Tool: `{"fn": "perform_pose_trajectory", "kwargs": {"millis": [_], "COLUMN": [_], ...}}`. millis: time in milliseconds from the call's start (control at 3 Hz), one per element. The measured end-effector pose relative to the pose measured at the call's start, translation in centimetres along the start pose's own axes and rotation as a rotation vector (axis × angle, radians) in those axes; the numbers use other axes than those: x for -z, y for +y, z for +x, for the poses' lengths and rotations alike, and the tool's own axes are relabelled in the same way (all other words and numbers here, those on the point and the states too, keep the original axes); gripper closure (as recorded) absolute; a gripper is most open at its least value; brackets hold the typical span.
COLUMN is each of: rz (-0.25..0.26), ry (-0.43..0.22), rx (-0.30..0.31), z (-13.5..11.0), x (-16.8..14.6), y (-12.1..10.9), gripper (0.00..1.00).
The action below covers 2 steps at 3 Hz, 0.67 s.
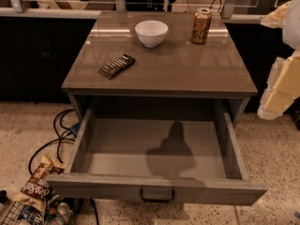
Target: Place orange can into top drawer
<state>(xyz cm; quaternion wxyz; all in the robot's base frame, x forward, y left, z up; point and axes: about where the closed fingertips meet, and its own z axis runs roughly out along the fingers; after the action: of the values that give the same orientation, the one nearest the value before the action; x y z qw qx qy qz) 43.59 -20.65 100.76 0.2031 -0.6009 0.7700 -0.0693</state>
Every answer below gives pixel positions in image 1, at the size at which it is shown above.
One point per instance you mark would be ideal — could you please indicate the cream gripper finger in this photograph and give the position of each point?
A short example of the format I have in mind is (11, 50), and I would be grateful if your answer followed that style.
(275, 18)
(283, 88)

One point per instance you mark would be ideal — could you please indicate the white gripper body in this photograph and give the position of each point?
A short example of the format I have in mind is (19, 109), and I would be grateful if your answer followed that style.
(292, 25)

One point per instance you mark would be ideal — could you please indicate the orange soda can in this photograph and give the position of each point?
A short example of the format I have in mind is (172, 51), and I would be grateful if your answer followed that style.
(201, 25)

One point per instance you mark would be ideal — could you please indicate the open grey top drawer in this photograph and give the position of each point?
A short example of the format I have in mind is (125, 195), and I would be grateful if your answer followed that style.
(201, 160)

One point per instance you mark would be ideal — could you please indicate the grey cabinet with glossy top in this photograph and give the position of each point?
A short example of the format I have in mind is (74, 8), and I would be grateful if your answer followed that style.
(178, 80)

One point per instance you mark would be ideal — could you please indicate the silver can in basket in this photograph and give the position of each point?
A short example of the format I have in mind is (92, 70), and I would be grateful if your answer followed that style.
(63, 211)

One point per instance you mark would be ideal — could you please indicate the white ceramic bowl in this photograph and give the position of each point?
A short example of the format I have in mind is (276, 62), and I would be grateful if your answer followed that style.
(151, 33)

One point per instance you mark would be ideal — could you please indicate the dark snack bar packet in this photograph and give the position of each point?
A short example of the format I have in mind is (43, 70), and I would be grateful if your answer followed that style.
(116, 66)

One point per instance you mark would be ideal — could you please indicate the brown chip bag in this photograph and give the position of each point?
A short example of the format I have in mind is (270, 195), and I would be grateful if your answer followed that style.
(35, 192)

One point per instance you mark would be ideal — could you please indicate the grey railing frame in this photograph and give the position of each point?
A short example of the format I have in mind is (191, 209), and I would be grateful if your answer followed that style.
(118, 3)

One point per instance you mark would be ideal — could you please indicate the black drawer handle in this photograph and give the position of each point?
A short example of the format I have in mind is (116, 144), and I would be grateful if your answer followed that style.
(157, 199)

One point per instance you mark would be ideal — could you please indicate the wire basket with snacks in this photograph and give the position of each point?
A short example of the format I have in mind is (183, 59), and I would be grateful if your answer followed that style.
(20, 214)

